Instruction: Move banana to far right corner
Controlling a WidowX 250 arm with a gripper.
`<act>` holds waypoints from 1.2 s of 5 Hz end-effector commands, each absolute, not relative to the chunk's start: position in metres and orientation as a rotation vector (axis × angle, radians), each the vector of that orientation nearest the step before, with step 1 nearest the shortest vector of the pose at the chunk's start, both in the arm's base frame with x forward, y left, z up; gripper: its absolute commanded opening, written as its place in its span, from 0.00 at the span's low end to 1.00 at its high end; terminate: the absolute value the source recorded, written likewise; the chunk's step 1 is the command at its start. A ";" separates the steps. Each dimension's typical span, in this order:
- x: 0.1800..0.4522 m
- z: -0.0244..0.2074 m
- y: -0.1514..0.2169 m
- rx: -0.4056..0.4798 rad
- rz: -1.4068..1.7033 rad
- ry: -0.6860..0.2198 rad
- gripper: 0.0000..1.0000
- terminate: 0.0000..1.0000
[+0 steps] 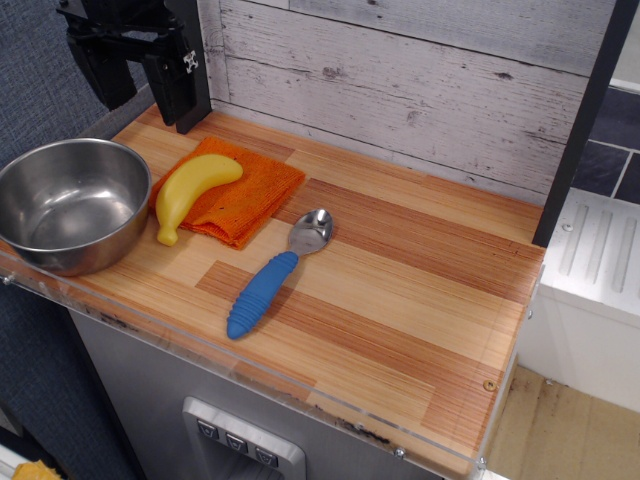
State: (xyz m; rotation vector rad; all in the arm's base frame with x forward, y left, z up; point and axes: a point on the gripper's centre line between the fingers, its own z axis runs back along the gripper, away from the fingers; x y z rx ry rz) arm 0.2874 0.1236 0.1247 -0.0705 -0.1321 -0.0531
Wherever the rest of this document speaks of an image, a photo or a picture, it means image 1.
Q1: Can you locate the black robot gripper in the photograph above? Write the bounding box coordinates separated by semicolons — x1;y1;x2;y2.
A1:
56;0;197;126

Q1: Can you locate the yellow plastic toy banana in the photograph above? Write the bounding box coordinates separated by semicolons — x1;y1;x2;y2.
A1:
155;154;243;246

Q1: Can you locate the stainless steel bowl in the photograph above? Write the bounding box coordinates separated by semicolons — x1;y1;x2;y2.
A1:
1;138;152;276

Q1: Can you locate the orange folded cloth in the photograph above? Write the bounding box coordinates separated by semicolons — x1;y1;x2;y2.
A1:
171;137;305;249

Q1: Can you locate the clear acrylic edge guard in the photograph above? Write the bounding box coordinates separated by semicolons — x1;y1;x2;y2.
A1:
1;254;486;479

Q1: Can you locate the silver toy fridge cabinet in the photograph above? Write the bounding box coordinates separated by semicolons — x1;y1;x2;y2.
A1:
72;313;434;479

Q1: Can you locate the ice dispenser button panel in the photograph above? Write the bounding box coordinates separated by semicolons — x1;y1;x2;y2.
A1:
182;396;307;479

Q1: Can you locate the yellow sponge object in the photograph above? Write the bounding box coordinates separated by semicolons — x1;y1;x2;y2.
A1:
11;461;62;480

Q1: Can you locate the white toy sink unit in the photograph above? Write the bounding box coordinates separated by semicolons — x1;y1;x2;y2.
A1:
517;189;639;411

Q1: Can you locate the blue handled metal spoon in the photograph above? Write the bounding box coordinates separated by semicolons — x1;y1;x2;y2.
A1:
226;209;334;340

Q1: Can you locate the black right frame post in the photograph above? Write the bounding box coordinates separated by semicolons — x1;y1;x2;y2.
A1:
532;0;639;248

